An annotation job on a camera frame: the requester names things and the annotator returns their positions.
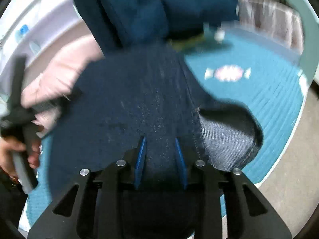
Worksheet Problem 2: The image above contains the person left hand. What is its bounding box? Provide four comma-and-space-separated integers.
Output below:
0, 125, 44, 179

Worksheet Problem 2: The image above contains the teal quilted bed mat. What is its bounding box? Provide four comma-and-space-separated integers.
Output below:
26, 29, 304, 225

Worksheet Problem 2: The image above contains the navy yellow puffer jacket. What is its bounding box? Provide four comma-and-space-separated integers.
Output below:
73, 0, 238, 53

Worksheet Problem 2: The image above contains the mint green bunk bed frame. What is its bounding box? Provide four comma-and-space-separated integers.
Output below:
18, 0, 318, 231

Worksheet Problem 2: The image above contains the blue box on shelf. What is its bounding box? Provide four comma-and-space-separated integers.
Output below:
15, 24, 29, 40

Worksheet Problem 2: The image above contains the lilac wall shelf unit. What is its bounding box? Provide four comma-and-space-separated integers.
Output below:
0, 0, 83, 85

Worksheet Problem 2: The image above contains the dark denim jacket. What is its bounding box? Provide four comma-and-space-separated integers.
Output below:
48, 44, 263, 238

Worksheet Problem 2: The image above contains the pink folded quilt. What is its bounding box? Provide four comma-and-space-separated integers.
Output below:
21, 34, 105, 136

